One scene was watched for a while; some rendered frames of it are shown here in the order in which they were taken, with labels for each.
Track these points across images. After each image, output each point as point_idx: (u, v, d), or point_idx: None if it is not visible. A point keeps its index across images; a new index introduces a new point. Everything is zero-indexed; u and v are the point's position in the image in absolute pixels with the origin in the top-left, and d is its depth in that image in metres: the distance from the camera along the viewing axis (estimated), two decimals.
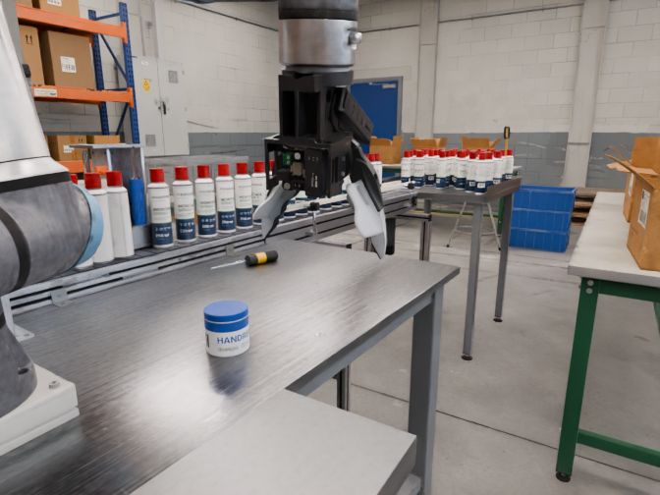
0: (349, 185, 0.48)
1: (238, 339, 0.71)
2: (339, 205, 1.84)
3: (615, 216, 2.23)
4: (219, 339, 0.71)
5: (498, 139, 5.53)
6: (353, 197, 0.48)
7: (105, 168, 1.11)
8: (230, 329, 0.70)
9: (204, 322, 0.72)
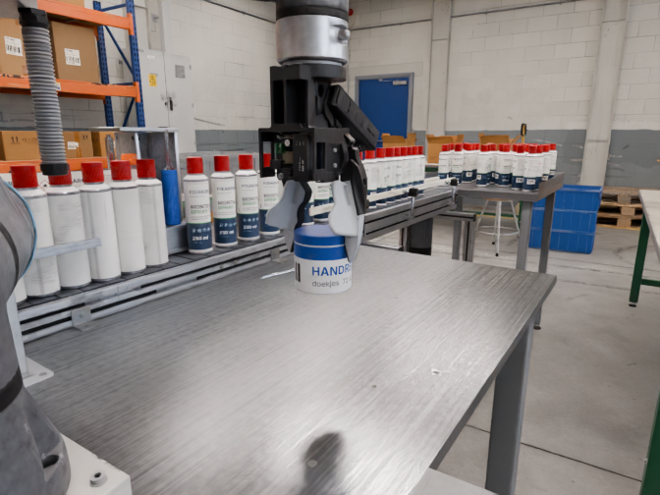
0: (336, 182, 0.50)
1: (339, 271, 0.53)
2: (383, 203, 1.64)
3: None
4: (314, 269, 0.52)
5: (518, 137, 5.33)
6: (335, 193, 0.49)
7: (134, 156, 0.91)
8: (329, 256, 0.52)
9: (295, 247, 0.54)
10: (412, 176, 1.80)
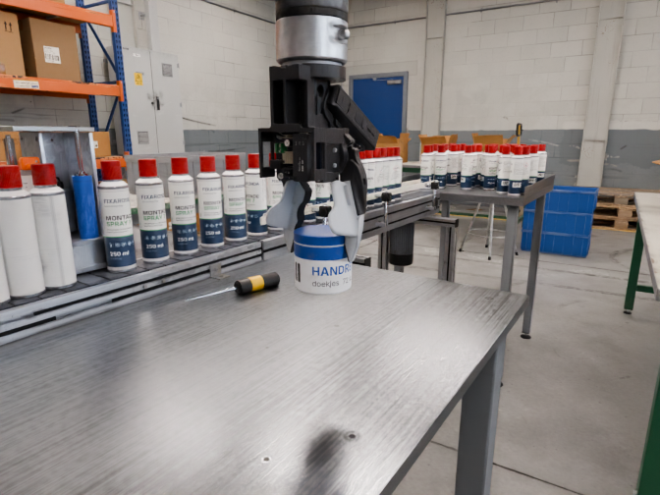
0: (336, 181, 0.50)
1: (339, 271, 0.53)
2: None
3: None
4: (314, 269, 0.52)
5: None
6: (335, 193, 0.49)
7: (34, 160, 0.78)
8: (329, 256, 0.52)
9: (295, 247, 0.54)
10: (386, 179, 1.68)
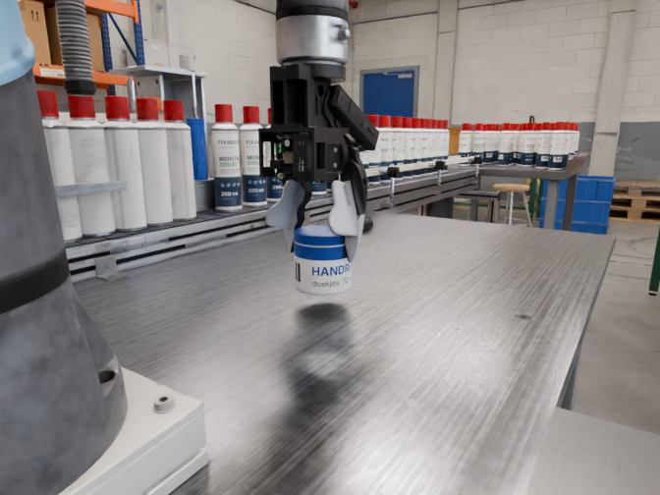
0: (336, 181, 0.50)
1: (339, 271, 0.53)
2: (410, 176, 1.56)
3: None
4: (314, 269, 0.52)
5: None
6: (335, 193, 0.49)
7: (158, 100, 0.83)
8: (329, 256, 0.52)
9: (295, 247, 0.54)
10: (436, 150, 1.72)
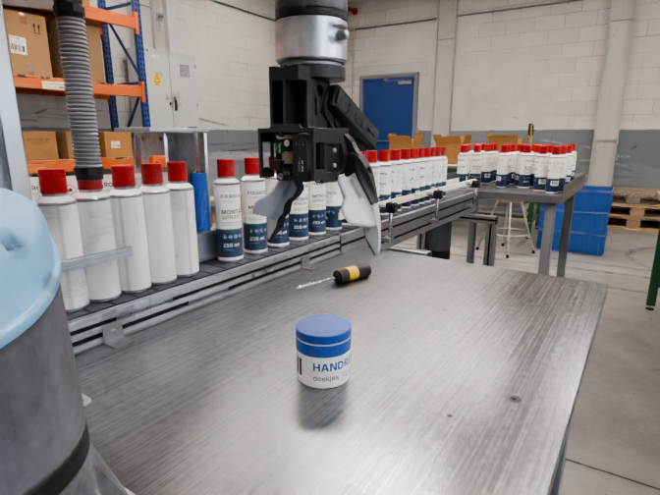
0: (341, 176, 0.49)
1: (339, 366, 0.56)
2: (408, 206, 1.58)
3: None
4: (315, 365, 0.55)
5: (526, 137, 5.27)
6: (343, 188, 0.48)
7: (162, 158, 0.85)
8: (329, 354, 0.55)
9: (297, 343, 0.57)
10: (434, 178, 1.75)
